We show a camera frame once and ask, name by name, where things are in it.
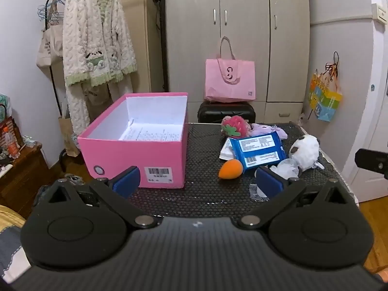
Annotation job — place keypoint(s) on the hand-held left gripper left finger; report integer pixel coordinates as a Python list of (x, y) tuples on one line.
[(127, 181)]

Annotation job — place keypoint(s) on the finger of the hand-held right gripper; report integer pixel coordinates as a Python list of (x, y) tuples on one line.
[(372, 162)]

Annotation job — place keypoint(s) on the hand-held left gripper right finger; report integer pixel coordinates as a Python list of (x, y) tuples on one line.
[(269, 183)]

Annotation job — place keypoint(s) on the pink cardboard box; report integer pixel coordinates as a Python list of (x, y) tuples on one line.
[(121, 157)]

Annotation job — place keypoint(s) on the strawberry plush toy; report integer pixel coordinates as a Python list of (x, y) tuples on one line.
[(236, 124)]

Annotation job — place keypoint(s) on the clear plastic wrapper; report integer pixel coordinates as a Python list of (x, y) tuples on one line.
[(286, 168)]

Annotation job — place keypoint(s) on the blue wet wipes pack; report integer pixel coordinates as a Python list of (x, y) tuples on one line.
[(257, 150)]

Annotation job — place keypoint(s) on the orange makeup sponge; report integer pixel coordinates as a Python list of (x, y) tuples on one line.
[(230, 169)]

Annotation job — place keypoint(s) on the white fluffy plush toy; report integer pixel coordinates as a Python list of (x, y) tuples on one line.
[(304, 153)]

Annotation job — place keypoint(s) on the grey shoe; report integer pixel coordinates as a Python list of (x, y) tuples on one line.
[(72, 178)]

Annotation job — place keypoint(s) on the purple plush toy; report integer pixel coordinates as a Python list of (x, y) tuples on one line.
[(262, 128)]

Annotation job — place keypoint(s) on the white printed paper sheet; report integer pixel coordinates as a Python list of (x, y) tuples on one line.
[(151, 132)]

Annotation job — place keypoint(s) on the white door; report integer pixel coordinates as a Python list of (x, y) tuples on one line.
[(363, 97)]

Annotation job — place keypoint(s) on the black bubble mat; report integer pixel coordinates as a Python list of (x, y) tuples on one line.
[(200, 169)]

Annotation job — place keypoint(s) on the brown paper bag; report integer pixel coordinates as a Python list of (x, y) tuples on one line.
[(68, 139)]

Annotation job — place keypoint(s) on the colourful hanging bag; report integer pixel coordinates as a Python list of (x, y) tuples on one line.
[(326, 100)]

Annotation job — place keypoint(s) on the black suitcase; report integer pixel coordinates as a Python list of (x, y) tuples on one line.
[(212, 113)]

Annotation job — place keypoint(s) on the wooden nightstand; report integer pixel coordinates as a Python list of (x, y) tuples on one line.
[(27, 169)]

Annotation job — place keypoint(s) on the pink tote bag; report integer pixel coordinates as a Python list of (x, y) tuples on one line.
[(230, 81)]

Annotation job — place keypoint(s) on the black clothes rack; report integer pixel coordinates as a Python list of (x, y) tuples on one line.
[(55, 91)]

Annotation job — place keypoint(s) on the plastic bottle with orange label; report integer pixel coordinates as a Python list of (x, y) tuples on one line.
[(12, 145)]

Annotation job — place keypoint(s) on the woven basket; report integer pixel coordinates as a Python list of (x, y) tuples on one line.
[(16, 125)]

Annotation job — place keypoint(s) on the bed blanket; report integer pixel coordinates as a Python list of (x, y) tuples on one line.
[(9, 248)]

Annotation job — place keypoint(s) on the green patterned tissue pack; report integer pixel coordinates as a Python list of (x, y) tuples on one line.
[(3, 106)]

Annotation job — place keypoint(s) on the white fluffy bathrobe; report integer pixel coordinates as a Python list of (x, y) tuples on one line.
[(88, 36)]

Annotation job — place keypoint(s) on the canvas tote bag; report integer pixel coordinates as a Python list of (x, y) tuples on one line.
[(48, 45)]

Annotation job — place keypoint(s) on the beige wardrobe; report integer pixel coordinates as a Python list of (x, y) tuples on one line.
[(242, 12)]

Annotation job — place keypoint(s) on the white wall fixture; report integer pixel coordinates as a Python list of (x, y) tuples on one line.
[(380, 12)]

